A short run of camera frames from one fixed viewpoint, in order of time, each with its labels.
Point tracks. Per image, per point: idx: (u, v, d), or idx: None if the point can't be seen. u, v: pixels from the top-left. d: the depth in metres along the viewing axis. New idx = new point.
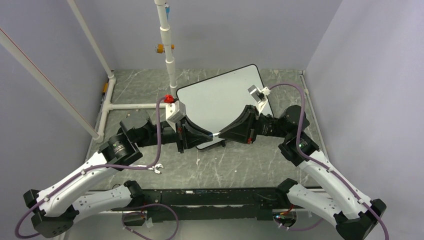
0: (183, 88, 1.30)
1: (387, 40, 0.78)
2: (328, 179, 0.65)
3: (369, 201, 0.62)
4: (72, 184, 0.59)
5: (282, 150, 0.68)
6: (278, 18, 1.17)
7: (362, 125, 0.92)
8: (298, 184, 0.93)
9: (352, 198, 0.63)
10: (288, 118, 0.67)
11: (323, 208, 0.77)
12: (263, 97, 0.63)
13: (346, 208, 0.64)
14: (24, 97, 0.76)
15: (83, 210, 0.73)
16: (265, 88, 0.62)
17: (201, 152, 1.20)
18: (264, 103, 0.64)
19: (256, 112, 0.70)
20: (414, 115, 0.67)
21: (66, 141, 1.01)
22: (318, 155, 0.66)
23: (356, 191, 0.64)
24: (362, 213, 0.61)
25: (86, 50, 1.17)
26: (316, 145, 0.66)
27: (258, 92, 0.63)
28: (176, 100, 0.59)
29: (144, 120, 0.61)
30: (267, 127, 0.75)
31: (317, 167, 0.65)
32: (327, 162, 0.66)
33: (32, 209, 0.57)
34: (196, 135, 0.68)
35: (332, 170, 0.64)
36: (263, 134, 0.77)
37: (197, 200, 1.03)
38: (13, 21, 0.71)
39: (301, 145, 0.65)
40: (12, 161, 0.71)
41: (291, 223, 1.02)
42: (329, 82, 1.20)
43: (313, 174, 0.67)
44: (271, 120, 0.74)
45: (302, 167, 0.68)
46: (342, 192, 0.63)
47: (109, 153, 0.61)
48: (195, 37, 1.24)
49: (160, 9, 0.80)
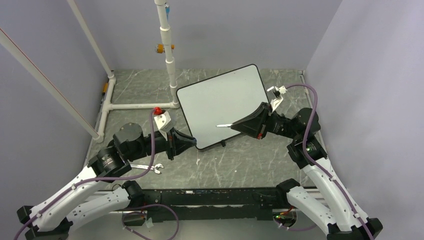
0: (183, 88, 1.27)
1: (387, 41, 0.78)
2: (328, 188, 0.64)
3: (365, 217, 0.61)
4: (64, 199, 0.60)
5: (290, 150, 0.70)
6: (279, 18, 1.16)
7: (362, 125, 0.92)
8: (299, 186, 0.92)
9: (349, 210, 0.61)
10: (300, 118, 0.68)
11: (318, 214, 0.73)
12: (280, 95, 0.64)
13: (340, 219, 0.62)
14: (24, 96, 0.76)
15: (77, 219, 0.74)
16: (282, 87, 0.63)
17: (201, 152, 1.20)
18: (280, 101, 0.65)
19: (270, 109, 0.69)
20: (413, 115, 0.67)
21: (66, 141, 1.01)
22: (324, 162, 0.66)
23: (355, 205, 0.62)
24: (355, 227, 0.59)
25: (86, 49, 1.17)
26: (325, 152, 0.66)
27: (276, 90, 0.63)
28: (164, 110, 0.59)
29: (137, 133, 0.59)
30: (279, 125, 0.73)
31: (320, 173, 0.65)
32: (332, 170, 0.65)
33: (26, 225, 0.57)
34: (184, 140, 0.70)
35: (334, 179, 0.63)
36: (275, 132, 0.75)
37: (197, 200, 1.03)
38: (13, 20, 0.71)
39: (309, 150, 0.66)
40: (13, 161, 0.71)
41: (291, 223, 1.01)
42: (329, 82, 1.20)
43: (316, 179, 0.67)
44: (284, 119, 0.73)
45: (305, 170, 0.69)
46: (339, 203, 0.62)
47: (98, 166, 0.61)
48: (195, 37, 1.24)
49: (160, 9, 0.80)
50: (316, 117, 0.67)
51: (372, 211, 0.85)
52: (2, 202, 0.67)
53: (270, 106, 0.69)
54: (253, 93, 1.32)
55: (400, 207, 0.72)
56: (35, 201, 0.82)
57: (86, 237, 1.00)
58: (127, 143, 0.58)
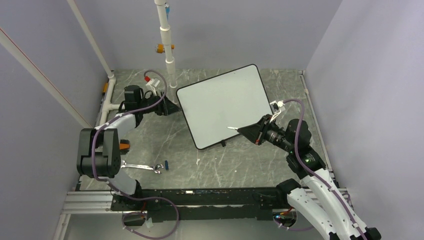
0: (183, 88, 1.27)
1: (387, 42, 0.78)
2: (327, 198, 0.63)
3: (364, 227, 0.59)
4: (119, 120, 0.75)
5: (289, 161, 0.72)
6: (278, 18, 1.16)
7: (361, 126, 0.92)
8: (300, 188, 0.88)
9: (347, 220, 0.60)
10: (290, 127, 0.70)
11: (320, 222, 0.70)
12: (278, 108, 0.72)
13: (339, 229, 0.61)
14: (25, 97, 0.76)
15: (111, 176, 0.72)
16: (280, 101, 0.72)
17: (201, 152, 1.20)
18: (279, 112, 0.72)
19: (269, 119, 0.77)
20: (412, 117, 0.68)
21: (67, 140, 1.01)
22: (324, 173, 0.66)
23: (353, 214, 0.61)
24: (354, 236, 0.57)
25: (86, 49, 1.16)
26: (323, 163, 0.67)
27: (275, 103, 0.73)
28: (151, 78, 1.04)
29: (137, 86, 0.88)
30: (274, 134, 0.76)
31: (319, 183, 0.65)
32: (331, 181, 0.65)
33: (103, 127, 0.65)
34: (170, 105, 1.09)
35: (333, 189, 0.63)
36: (271, 141, 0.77)
37: (197, 200, 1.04)
38: (14, 22, 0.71)
39: (308, 161, 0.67)
40: (12, 161, 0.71)
41: (291, 223, 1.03)
42: (329, 83, 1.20)
43: (315, 189, 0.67)
44: (280, 129, 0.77)
45: (305, 181, 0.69)
46: (338, 212, 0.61)
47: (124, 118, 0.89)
48: (195, 37, 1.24)
49: (160, 10, 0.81)
50: (304, 125, 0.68)
51: (372, 210, 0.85)
52: (3, 201, 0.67)
53: (269, 116, 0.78)
54: (253, 94, 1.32)
55: (400, 207, 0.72)
56: (36, 200, 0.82)
57: (86, 236, 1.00)
58: (135, 92, 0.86)
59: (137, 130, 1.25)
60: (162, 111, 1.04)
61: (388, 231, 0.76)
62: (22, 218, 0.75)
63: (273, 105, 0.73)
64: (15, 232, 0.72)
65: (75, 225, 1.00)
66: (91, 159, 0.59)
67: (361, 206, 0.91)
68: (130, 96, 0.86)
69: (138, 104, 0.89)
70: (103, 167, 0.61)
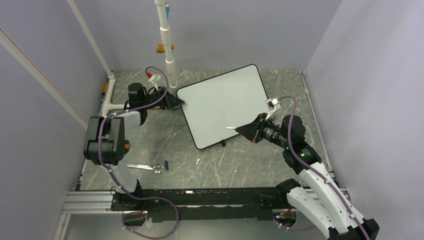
0: (183, 88, 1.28)
1: (388, 41, 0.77)
2: (324, 190, 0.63)
3: (361, 218, 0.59)
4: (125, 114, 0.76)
5: (285, 156, 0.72)
6: (278, 18, 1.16)
7: (361, 126, 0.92)
8: (300, 187, 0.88)
9: (344, 211, 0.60)
10: (284, 122, 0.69)
11: (319, 218, 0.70)
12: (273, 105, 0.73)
13: (337, 221, 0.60)
14: (25, 97, 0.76)
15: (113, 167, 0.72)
16: (274, 98, 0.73)
17: (201, 152, 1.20)
18: (274, 109, 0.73)
19: (265, 117, 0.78)
20: (411, 116, 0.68)
21: (67, 140, 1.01)
22: (319, 166, 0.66)
23: (350, 206, 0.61)
24: (351, 227, 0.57)
25: (86, 49, 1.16)
26: (319, 157, 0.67)
27: (270, 101, 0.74)
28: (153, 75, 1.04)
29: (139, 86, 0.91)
30: (270, 131, 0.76)
31: (315, 176, 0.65)
32: (326, 174, 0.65)
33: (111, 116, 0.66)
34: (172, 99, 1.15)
35: (329, 181, 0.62)
36: (268, 138, 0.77)
37: (197, 200, 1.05)
38: (14, 22, 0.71)
39: (304, 155, 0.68)
40: (12, 161, 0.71)
41: (291, 223, 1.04)
42: (329, 83, 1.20)
43: (312, 183, 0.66)
44: (276, 126, 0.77)
45: (302, 175, 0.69)
46: (334, 204, 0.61)
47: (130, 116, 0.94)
48: (195, 37, 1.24)
49: (160, 9, 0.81)
50: (299, 121, 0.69)
51: (372, 210, 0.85)
52: (3, 201, 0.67)
53: (265, 114, 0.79)
54: (253, 93, 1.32)
55: (400, 207, 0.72)
56: (36, 200, 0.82)
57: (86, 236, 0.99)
58: (138, 91, 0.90)
59: (137, 130, 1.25)
60: (165, 105, 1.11)
61: (388, 230, 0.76)
62: (21, 218, 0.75)
63: (268, 102, 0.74)
64: (15, 232, 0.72)
65: (75, 225, 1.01)
66: (98, 144, 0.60)
67: (361, 205, 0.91)
68: (134, 96, 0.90)
69: (142, 102, 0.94)
70: (109, 152, 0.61)
